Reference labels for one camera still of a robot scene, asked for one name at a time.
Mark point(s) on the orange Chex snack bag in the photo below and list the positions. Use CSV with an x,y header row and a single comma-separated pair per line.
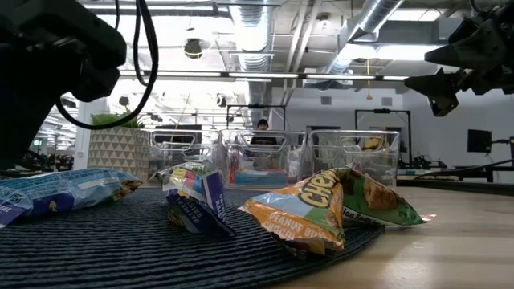
x,y
305,212

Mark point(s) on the yellow hanging pendant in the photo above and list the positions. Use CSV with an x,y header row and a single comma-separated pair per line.
x,y
368,96

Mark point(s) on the round dark blue woven placemat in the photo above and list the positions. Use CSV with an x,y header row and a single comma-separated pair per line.
x,y
120,257

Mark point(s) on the person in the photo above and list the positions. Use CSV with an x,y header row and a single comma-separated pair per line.
x,y
262,124
373,143

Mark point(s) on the blue wrapper granola bar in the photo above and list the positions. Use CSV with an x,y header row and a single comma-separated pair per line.
x,y
128,188
60,192

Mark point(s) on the black background bench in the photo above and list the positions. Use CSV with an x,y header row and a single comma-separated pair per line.
x,y
474,172

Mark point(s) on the black monitor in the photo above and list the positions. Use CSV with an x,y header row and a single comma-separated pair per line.
x,y
479,140

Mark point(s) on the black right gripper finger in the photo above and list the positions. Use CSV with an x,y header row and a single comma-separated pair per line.
x,y
478,48
443,86

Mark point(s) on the small light blue granola bar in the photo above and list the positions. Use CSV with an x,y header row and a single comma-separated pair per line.
x,y
261,178

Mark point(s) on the clear plastic bin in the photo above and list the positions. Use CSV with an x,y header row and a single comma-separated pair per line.
x,y
361,168
289,152
201,144

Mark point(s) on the ceiling light strip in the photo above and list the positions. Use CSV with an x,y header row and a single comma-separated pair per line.
x,y
261,75

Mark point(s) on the black background rig frame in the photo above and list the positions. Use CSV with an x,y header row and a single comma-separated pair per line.
x,y
257,106
381,111

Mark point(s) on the black background robot arm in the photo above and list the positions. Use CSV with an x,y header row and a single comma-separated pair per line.
x,y
421,162

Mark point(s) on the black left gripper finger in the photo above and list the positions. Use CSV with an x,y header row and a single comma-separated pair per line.
x,y
20,128

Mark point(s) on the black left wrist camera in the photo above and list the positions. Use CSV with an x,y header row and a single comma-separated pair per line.
x,y
96,48

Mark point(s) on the succulent in triangle-pattern pot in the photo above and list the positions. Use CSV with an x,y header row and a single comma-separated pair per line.
x,y
116,152

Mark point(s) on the purple oatmeal raisin granola bar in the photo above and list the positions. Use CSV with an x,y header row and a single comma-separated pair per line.
x,y
201,200

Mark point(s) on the silver ventilation duct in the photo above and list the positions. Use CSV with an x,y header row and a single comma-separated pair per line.
x,y
377,16
253,36

